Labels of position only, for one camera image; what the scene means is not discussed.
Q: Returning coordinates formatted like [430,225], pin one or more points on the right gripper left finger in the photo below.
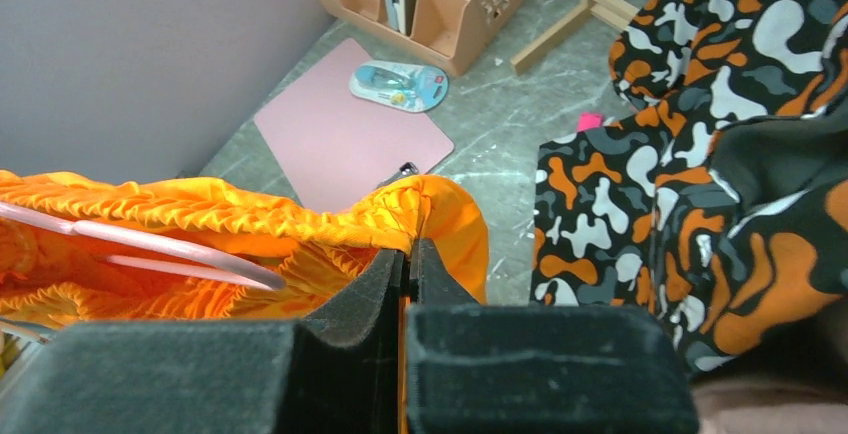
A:
[333,371]

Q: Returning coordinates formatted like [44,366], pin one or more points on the pink wire hanger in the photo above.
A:
[188,259]

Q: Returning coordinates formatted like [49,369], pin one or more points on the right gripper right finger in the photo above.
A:
[472,368]

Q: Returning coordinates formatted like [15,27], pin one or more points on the blue packaged item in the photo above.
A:
[412,88]

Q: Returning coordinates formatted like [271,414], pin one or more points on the pink sticky note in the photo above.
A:
[589,120]

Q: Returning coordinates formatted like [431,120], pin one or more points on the orange camouflage shorts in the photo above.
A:
[720,204]

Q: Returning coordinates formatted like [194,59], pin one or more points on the pink clipboard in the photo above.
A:
[335,148]

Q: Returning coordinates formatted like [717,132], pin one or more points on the wooden clothes rack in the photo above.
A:
[614,13]

